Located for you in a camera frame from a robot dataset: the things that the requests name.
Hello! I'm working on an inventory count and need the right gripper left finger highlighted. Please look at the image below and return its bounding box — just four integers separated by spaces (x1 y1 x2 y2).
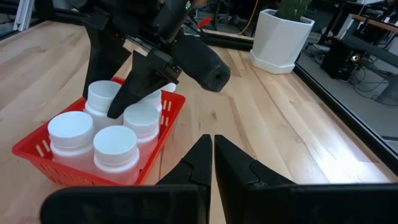
40 134 214 224

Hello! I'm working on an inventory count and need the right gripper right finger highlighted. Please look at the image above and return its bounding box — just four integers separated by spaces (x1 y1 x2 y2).
214 134 398 224

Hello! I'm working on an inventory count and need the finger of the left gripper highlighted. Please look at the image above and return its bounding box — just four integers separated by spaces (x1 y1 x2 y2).
107 51 181 119
82 34 131 99

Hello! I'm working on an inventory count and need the red plastic basket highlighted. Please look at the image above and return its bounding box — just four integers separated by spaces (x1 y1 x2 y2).
11 76 187 187

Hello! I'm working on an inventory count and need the white hexagonal plant pot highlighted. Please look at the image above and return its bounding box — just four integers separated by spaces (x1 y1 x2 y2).
249 8 315 75

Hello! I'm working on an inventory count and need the silver aluminium extrusion bar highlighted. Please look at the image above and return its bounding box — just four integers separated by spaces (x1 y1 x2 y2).
12 0 35 32

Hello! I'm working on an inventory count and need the green cactus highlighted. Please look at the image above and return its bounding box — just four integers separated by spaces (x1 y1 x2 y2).
275 0 313 22

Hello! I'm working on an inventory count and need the black computer tower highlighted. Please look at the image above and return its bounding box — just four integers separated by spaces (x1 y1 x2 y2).
322 39 363 82

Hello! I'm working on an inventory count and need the dark grey table beam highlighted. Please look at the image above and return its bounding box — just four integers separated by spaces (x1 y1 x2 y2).
341 32 398 66

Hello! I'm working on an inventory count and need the wooden table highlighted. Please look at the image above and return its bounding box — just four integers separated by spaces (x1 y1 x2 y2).
351 14 398 35

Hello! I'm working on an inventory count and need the small red handle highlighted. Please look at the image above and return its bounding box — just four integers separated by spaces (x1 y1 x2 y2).
197 16 213 29

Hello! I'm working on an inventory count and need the yellow cable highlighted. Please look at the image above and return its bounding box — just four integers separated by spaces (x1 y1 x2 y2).
238 0 261 35

